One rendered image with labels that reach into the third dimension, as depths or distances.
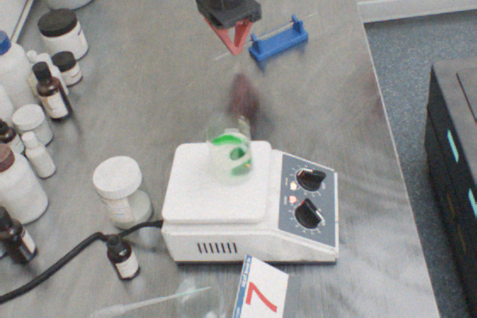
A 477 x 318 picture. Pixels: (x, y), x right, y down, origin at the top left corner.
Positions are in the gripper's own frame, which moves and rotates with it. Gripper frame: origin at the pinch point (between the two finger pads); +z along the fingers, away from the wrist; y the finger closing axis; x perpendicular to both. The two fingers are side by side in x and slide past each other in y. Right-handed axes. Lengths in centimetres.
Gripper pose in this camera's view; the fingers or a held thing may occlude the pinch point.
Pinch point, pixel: (235, 49)
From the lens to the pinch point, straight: 101.1
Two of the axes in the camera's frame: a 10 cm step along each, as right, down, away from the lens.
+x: 8.6, -4.4, 2.6
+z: 1.5, 7.1, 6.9
